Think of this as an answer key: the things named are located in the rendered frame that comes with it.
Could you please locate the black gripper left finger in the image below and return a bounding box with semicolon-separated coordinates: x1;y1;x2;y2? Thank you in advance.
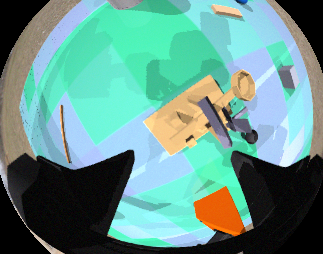
36;150;134;236

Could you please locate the white cup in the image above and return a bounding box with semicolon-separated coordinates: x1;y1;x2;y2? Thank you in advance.
105;0;144;10

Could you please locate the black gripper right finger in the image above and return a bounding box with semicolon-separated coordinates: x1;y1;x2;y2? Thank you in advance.
230;151;310;228

